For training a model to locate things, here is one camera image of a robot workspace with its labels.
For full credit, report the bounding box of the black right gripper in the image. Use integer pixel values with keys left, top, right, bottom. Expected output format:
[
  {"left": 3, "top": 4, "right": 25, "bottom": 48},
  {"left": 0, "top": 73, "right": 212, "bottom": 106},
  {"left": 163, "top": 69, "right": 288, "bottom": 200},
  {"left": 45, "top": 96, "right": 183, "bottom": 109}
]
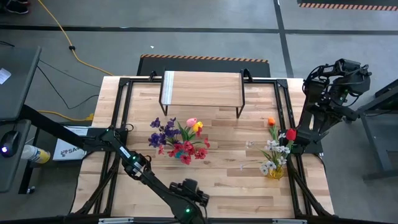
[{"left": 315, "top": 83, "right": 359, "bottom": 137}]

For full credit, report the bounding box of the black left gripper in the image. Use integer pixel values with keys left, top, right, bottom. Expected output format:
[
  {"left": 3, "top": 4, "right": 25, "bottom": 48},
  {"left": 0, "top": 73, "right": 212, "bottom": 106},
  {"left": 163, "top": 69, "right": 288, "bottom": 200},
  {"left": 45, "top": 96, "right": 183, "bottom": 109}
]
[{"left": 169, "top": 178, "right": 210, "bottom": 208}]

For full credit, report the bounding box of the red artificial tulip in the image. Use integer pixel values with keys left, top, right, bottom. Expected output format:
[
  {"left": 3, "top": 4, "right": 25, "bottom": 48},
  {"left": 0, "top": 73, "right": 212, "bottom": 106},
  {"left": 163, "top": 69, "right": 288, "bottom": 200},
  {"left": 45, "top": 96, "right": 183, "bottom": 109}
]
[{"left": 283, "top": 128, "right": 298, "bottom": 156}]

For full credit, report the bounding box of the red artificial flower bunch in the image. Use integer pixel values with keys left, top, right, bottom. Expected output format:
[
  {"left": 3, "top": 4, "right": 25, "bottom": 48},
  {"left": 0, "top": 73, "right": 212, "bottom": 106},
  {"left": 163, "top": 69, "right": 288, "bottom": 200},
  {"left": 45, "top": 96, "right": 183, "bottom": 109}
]
[{"left": 156, "top": 126, "right": 211, "bottom": 166}]

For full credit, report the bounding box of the white artificial flower bunch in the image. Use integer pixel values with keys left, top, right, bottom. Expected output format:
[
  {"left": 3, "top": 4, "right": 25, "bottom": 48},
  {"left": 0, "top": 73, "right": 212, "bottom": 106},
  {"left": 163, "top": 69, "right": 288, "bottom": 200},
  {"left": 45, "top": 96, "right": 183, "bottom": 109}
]
[{"left": 238, "top": 132, "right": 292, "bottom": 177}]

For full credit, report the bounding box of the yellow artificial tulip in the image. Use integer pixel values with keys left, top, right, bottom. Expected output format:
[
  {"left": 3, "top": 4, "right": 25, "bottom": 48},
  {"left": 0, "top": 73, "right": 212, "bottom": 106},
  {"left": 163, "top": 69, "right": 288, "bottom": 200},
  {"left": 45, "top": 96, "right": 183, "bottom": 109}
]
[{"left": 186, "top": 121, "right": 205, "bottom": 144}]

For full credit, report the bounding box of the purple artificial flower bunch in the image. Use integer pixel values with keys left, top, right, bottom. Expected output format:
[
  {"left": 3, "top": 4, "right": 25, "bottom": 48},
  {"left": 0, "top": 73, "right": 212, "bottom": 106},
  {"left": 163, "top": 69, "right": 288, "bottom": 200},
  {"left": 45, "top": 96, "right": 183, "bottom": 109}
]
[{"left": 147, "top": 116, "right": 184, "bottom": 149}]

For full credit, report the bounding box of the yellow cut glass vase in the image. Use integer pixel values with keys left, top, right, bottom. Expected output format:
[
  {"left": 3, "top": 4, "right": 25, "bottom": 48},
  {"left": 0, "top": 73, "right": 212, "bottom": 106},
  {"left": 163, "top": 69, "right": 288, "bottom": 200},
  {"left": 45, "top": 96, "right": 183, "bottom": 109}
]
[{"left": 267, "top": 166, "right": 285, "bottom": 181}]

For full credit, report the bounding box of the pink artificial tulip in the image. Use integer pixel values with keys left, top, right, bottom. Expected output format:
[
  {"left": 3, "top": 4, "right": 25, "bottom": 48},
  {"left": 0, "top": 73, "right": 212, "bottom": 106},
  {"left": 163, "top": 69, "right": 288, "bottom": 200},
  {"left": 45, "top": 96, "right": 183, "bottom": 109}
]
[{"left": 176, "top": 117, "right": 199, "bottom": 147}]

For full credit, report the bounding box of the wooden shelf with black legs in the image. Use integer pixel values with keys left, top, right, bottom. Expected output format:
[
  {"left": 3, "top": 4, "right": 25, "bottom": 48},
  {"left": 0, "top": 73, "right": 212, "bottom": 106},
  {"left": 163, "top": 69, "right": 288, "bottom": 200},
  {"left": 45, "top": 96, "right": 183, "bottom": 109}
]
[{"left": 159, "top": 70, "right": 246, "bottom": 119}]

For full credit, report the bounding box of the grey metal cart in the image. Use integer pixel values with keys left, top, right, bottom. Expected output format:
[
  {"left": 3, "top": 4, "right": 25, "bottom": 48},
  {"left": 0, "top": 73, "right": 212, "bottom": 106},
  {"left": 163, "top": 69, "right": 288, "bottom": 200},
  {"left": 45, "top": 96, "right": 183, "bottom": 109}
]
[{"left": 343, "top": 79, "right": 398, "bottom": 181}]

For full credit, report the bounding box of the orange artificial tulip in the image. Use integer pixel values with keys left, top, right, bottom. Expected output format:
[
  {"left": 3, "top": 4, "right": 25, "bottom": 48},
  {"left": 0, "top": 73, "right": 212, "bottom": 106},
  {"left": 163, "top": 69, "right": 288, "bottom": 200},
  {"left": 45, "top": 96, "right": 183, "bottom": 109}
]
[{"left": 267, "top": 116, "right": 280, "bottom": 142}]

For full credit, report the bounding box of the black mat with striped edge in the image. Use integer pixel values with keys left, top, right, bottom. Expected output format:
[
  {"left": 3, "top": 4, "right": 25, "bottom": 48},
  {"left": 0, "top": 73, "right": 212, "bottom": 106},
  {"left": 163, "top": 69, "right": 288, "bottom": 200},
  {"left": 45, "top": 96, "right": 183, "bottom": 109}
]
[
  {"left": 136, "top": 54, "right": 272, "bottom": 78},
  {"left": 297, "top": 0, "right": 398, "bottom": 12}
]

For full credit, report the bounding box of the white printed box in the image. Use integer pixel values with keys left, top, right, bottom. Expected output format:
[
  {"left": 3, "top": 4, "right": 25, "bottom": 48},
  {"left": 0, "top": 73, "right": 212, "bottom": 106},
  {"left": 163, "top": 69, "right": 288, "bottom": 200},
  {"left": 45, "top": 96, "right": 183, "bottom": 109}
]
[{"left": 52, "top": 126, "right": 90, "bottom": 162}]

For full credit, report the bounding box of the white and yellow bottle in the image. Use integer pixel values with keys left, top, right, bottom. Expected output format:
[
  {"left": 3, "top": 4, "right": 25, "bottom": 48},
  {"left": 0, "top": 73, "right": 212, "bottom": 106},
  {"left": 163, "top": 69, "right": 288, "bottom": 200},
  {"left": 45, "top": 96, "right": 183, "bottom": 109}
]
[{"left": 21, "top": 144, "right": 51, "bottom": 165}]

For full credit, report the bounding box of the grey mouse tray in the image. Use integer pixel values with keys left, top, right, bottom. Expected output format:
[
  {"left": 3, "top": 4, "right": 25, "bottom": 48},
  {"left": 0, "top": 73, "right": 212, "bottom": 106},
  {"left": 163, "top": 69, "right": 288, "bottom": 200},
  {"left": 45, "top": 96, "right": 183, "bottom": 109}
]
[{"left": 0, "top": 119, "right": 32, "bottom": 194}]

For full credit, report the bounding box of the black computer mouse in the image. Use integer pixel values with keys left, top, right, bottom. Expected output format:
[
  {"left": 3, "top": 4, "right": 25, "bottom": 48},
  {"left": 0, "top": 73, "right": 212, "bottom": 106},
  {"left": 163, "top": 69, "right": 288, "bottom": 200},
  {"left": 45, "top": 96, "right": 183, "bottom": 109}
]
[{"left": 0, "top": 130, "right": 21, "bottom": 158}]

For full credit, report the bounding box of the grey desk top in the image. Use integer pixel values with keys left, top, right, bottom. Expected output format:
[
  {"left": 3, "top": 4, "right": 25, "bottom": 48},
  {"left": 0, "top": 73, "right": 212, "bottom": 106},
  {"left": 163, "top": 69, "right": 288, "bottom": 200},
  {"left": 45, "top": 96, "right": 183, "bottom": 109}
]
[{"left": 0, "top": 46, "right": 42, "bottom": 122}]

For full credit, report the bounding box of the white paper note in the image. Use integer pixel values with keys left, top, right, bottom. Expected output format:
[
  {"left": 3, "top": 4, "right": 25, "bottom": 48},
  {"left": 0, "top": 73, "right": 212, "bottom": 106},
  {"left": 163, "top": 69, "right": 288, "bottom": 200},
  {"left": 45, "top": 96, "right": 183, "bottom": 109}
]
[{"left": 0, "top": 68, "right": 12, "bottom": 85}]

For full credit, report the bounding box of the person's foot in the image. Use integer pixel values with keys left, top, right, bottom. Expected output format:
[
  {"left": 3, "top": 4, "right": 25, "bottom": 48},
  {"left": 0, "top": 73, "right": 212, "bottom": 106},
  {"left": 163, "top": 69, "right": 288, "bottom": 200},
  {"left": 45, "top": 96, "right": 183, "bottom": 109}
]
[{"left": 3, "top": 0, "right": 30, "bottom": 15}]

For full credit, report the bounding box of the silver metal bracket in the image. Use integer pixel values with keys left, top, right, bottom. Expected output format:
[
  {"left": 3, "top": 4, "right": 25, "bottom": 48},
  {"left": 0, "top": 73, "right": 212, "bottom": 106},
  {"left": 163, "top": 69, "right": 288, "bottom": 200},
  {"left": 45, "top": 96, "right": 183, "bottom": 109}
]
[
  {"left": 98, "top": 217, "right": 134, "bottom": 224},
  {"left": 272, "top": 218, "right": 307, "bottom": 224}
]

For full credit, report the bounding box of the yellow power cable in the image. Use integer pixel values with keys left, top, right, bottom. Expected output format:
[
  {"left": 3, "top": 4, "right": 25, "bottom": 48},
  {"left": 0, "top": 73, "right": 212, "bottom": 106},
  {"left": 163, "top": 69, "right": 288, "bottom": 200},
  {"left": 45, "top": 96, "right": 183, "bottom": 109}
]
[
  {"left": 37, "top": 110, "right": 95, "bottom": 123},
  {"left": 36, "top": 0, "right": 114, "bottom": 77}
]

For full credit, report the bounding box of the black aluminium table frame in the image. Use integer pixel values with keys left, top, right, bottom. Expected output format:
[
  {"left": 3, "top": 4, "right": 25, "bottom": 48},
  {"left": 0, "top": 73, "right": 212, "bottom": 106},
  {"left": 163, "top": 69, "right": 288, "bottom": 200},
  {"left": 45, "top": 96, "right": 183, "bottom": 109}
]
[{"left": 72, "top": 76, "right": 335, "bottom": 218}]

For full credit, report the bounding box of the thin black floor cable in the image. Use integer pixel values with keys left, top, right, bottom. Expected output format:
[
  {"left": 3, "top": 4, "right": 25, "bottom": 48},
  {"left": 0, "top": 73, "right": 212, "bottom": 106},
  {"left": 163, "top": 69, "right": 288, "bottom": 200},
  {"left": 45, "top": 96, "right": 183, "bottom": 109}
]
[
  {"left": 35, "top": 65, "right": 100, "bottom": 110},
  {"left": 37, "top": 58, "right": 101, "bottom": 88}
]

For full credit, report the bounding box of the black desk frame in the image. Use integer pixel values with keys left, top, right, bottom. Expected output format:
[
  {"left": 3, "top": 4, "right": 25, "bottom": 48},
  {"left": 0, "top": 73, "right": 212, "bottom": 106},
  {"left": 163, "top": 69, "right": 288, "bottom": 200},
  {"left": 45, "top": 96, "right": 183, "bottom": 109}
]
[{"left": 17, "top": 104, "right": 94, "bottom": 195}]

